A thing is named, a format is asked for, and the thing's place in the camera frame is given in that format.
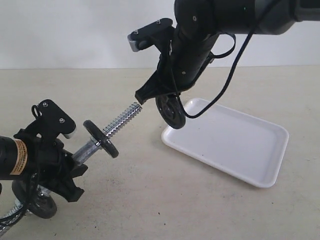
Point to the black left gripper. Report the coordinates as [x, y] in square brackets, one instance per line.
[48, 164]

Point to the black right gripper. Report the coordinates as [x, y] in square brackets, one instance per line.
[178, 71]

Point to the black weight plate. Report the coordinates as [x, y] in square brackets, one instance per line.
[171, 111]
[101, 138]
[19, 190]

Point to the chrome dumbbell bar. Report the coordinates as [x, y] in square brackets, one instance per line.
[80, 157]

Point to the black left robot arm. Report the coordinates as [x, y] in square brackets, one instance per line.
[8, 157]

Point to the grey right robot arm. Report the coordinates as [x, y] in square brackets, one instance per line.
[196, 20]

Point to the chrome spin-lock collar nut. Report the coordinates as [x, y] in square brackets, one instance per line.
[42, 204]

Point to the white plastic tray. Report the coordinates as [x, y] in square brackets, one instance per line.
[246, 147]

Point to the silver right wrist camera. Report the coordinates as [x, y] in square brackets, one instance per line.
[157, 33]

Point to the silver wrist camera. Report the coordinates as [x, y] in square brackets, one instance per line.
[51, 121]
[157, 33]

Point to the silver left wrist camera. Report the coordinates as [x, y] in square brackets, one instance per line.
[51, 121]

